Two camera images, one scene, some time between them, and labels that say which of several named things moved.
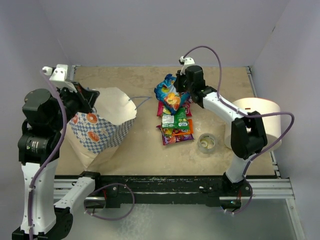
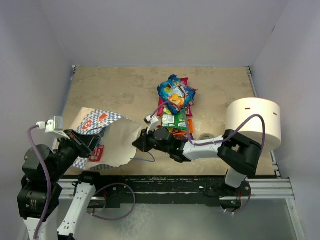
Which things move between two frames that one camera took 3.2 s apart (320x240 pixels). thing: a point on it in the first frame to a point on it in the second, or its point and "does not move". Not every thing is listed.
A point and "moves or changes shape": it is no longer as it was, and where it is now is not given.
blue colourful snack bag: [165, 91] moves or changes shape
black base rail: [216, 191] does not move
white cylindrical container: [272, 124] does not move
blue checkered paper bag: [93, 134] moves or changes shape
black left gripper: [87, 97] to [85, 143]
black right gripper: [177, 82] to [142, 144]
